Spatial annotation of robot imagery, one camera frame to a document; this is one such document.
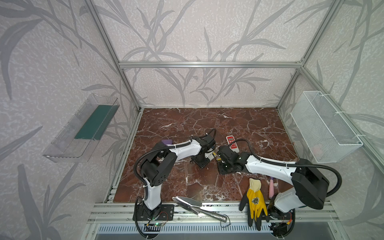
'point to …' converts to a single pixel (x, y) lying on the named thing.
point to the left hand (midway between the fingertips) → (203, 160)
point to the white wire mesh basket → (327, 135)
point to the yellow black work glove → (254, 201)
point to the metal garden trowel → (190, 204)
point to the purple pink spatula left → (169, 141)
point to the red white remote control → (230, 139)
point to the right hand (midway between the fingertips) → (218, 164)
